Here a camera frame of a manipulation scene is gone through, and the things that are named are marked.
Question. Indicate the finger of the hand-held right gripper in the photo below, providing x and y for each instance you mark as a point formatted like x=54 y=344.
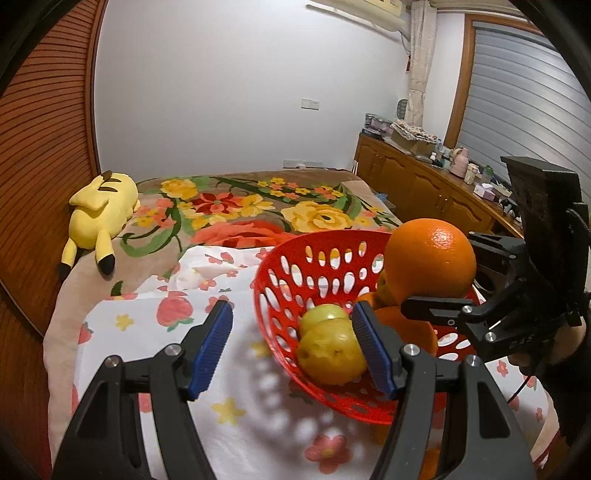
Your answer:
x=438 y=308
x=501 y=251

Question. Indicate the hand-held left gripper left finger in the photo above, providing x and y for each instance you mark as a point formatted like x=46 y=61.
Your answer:
x=212 y=346

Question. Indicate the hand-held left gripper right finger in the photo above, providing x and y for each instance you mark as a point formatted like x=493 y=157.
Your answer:
x=371 y=350

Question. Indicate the large orange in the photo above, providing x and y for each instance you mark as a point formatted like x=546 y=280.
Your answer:
x=429 y=258
x=406 y=330

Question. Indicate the yellow-green lemon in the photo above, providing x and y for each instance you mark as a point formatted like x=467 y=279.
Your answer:
x=384 y=290
x=328 y=355
x=323 y=316

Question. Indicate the red perforated plastic basket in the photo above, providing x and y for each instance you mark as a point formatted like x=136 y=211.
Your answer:
x=277 y=295

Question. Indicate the person's right hand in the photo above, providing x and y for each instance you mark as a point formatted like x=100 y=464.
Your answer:
x=569 y=342

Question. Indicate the pink tissue box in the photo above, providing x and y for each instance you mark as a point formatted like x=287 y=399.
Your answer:
x=485 y=191

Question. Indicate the white flower-print tablecloth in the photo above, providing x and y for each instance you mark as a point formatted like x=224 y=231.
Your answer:
x=138 y=318

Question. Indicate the glass jar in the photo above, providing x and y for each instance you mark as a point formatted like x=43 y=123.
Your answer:
x=473 y=173

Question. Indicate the pink thermos jug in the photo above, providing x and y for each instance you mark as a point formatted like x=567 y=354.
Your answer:
x=459 y=162

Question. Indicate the wooden sideboard cabinet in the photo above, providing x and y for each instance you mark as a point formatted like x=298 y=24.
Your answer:
x=415 y=184

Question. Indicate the grey window blind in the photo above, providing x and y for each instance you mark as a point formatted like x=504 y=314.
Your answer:
x=517 y=92

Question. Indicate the floral blanket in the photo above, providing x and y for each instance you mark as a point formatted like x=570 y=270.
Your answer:
x=221 y=203

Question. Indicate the cardboard box with cloth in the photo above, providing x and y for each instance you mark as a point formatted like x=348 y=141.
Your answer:
x=413 y=136

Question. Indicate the small grey fan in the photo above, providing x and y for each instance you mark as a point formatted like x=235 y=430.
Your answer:
x=402 y=110

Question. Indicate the stacked storage containers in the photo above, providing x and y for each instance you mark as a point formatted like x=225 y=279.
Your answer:
x=377 y=124

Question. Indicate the yellow plush toy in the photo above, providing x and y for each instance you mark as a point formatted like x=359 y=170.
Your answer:
x=101 y=207

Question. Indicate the pale patterned curtain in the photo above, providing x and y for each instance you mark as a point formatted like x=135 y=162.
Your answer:
x=421 y=60

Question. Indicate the brown slatted wooden wardrobe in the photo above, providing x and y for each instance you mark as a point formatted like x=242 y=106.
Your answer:
x=46 y=138

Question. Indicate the white air conditioner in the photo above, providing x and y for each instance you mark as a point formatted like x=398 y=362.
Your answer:
x=369 y=9

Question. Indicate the white wall socket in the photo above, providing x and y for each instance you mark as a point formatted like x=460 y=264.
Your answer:
x=310 y=104

